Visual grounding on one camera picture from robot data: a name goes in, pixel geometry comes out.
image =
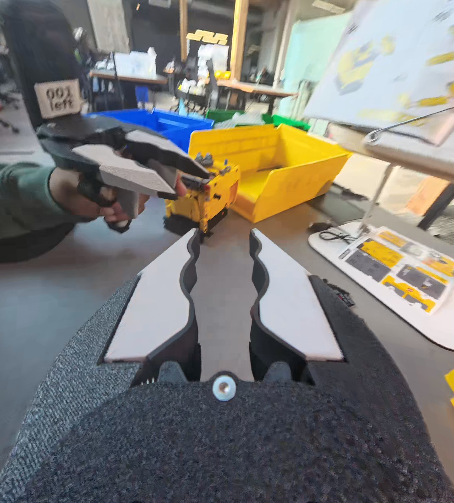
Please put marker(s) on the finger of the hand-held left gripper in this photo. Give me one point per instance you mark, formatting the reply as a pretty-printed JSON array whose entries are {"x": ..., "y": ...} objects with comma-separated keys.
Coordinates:
[
  {"x": 132, "y": 177},
  {"x": 152, "y": 143}
]

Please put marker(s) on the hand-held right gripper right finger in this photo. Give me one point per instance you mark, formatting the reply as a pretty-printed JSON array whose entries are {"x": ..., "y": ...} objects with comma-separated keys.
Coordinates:
[{"x": 293, "y": 314}]

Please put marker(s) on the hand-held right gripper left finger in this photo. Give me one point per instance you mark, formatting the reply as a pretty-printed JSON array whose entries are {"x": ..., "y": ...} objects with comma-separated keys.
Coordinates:
[{"x": 152, "y": 314}]

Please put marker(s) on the blue plastic bin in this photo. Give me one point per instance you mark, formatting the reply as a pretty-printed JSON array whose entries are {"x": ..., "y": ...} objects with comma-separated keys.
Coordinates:
[{"x": 172, "y": 125}]

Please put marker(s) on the yellow lego vehicle model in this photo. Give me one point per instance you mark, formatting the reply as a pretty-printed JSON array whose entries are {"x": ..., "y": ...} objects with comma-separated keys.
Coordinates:
[{"x": 207, "y": 196}]

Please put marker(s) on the person's left forearm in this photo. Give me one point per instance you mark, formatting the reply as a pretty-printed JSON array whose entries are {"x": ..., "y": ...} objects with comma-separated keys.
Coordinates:
[{"x": 10, "y": 196}]

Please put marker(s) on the lego instruction booklet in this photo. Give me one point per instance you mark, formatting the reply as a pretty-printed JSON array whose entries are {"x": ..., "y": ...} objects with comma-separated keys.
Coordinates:
[{"x": 388, "y": 59}]

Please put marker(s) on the person's left hand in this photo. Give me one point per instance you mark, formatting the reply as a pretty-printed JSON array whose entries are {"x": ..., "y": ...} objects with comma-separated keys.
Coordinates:
[{"x": 65, "y": 192}]

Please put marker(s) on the background work table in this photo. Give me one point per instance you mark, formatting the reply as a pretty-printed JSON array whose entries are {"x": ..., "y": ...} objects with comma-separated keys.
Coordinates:
[
  {"x": 258, "y": 88},
  {"x": 128, "y": 76}
]

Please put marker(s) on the clear plastic bags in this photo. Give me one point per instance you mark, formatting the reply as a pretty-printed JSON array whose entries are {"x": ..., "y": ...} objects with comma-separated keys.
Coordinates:
[{"x": 242, "y": 120}]

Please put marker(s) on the yellow grey sticker sheet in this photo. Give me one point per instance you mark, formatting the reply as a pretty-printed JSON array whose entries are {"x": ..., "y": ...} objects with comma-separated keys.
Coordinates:
[{"x": 380, "y": 251}]

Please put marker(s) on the green plastic bin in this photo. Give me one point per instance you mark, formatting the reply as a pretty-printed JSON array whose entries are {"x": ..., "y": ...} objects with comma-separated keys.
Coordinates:
[{"x": 289, "y": 120}]

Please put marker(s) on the white book stand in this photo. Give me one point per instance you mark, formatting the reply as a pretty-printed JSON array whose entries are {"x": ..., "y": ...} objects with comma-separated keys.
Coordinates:
[{"x": 447, "y": 330}]

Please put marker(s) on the pale green partition panel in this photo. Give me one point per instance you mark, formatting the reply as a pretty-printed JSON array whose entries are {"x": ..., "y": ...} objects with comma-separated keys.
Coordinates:
[{"x": 313, "y": 59}]

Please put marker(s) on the wooden post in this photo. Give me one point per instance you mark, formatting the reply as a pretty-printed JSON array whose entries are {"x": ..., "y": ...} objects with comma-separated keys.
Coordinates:
[{"x": 239, "y": 39}]

